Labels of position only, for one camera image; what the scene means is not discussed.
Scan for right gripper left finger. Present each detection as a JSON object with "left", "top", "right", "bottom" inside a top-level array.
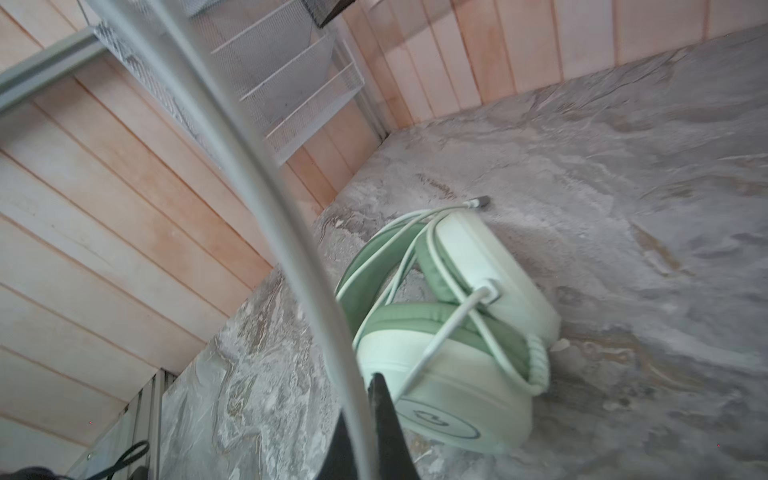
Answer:
[{"left": 315, "top": 414, "right": 358, "bottom": 480}]

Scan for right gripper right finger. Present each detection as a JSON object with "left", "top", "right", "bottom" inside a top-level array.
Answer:
[{"left": 368, "top": 373, "right": 420, "bottom": 480}]

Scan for green headphones with cable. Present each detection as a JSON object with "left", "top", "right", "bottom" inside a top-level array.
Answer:
[{"left": 336, "top": 196, "right": 561, "bottom": 454}]

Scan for white headphone cable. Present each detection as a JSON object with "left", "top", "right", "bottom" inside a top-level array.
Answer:
[{"left": 83, "top": 0, "right": 385, "bottom": 480}]

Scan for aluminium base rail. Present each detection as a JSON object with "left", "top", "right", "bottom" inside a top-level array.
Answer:
[{"left": 67, "top": 369, "right": 177, "bottom": 479}]

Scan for white wire mesh shelf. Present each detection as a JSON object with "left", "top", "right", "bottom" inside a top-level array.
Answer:
[{"left": 80, "top": 0, "right": 367, "bottom": 175}]

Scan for black wire mesh basket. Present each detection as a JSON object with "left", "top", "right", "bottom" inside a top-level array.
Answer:
[{"left": 301, "top": 0, "right": 355, "bottom": 29}]

